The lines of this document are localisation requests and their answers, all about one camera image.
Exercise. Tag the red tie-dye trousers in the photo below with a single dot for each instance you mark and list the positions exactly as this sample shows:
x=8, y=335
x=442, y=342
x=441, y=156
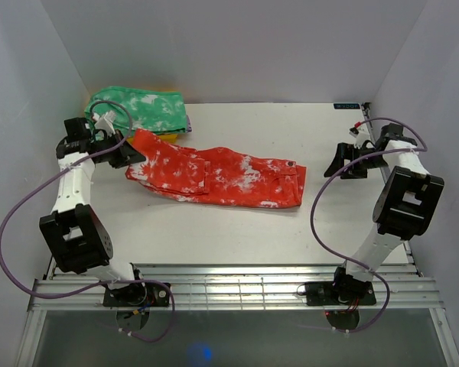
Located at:
x=216, y=176

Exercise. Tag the yellow folded trousers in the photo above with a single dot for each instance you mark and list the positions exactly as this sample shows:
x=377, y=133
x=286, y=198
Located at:
x=170, y=135

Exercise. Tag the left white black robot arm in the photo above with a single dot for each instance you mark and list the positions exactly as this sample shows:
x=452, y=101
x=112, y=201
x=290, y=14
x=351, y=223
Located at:
x=73, y=232

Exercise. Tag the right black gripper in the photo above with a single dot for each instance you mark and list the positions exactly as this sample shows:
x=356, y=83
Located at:
x=336, y=164

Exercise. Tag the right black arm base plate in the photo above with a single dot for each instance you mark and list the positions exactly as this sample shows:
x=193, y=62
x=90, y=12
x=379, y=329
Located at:
x=324, y=293

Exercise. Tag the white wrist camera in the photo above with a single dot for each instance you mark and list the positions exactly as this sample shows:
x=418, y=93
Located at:
x=105, y=122
x=360, y=134

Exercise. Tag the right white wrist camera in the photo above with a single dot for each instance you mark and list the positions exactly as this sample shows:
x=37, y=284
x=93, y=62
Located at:
x=360, y=134

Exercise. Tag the purple folded garment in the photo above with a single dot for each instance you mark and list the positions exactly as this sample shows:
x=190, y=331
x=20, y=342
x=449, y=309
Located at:
x=189, y=127

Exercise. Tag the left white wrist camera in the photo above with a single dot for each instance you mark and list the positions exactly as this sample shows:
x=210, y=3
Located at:
x=105, y=122

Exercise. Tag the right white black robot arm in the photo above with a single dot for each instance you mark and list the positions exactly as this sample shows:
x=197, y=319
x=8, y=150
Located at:
x=403, y=210

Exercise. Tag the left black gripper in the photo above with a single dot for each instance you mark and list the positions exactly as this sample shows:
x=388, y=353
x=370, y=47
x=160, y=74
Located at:
x=133, y=155

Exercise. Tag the dark table label sticker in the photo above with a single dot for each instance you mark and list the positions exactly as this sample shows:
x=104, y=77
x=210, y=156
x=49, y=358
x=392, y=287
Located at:
x=346, y=106

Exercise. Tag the green tie-dye trousers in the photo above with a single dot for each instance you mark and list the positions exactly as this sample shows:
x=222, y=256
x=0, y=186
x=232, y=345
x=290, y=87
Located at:
x=149, y=109

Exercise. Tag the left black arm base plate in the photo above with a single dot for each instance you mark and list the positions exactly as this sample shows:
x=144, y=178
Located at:
x=138, y=295

